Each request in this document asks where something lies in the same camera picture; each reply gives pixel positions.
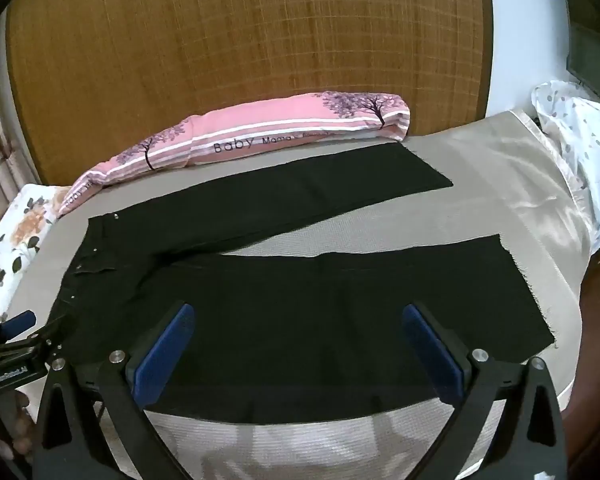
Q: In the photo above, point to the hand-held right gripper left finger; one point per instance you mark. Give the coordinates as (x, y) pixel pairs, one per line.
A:
(162, 355)

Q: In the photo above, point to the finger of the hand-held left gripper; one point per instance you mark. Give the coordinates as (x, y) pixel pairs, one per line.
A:
(50, 337)
(22, 321)

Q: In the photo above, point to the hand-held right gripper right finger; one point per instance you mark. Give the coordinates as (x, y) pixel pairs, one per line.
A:
(432, 355)

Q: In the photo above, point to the black pants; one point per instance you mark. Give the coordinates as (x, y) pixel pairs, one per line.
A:
(305, 310)

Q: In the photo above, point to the person's left hand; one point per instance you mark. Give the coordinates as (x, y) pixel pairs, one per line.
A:
(19, 425)

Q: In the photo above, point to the white floral pillow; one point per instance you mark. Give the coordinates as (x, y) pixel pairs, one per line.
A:
(15, 240)

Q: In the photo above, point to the pale curtain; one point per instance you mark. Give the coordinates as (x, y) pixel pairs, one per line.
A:
(0, 160)

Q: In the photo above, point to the pink baby play mat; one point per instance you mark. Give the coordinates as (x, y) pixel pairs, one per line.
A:
(260, 135)

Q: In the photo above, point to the white dotted blanket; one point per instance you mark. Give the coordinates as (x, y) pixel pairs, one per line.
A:
(590, 150)

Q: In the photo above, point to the wooden headboard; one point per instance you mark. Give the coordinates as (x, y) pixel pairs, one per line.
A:
(230, 35)

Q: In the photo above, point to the dark framed wall panel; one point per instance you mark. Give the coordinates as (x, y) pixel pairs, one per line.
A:
(590, 55)

